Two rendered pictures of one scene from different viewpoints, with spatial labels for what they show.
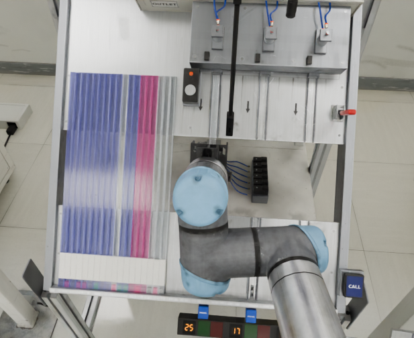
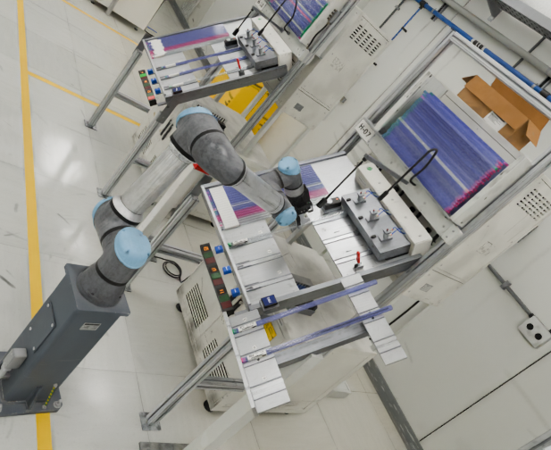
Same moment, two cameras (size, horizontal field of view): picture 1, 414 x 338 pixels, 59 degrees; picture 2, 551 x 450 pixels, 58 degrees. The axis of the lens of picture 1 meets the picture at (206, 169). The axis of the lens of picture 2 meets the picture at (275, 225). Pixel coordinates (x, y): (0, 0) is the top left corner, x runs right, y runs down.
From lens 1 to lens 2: 1.51 m
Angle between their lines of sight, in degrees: 40
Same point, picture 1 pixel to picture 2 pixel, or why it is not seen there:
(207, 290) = not seen: hidden behind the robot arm
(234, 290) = (237, 258)
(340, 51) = (387, 247)
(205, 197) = (290, 162)
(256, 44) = (366, 215)
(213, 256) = (269, 179)
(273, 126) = (333, 245)
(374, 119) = not seen: outside the picture
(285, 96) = (352, 245)
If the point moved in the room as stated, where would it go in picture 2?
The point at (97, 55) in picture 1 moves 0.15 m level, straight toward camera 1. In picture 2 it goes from (323, 171) to (309, 169)
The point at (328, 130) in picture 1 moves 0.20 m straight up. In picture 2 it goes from (346, 268) to (384, 234)
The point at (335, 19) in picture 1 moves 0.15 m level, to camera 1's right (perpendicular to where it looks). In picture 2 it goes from (400, 240) to (422, 269)
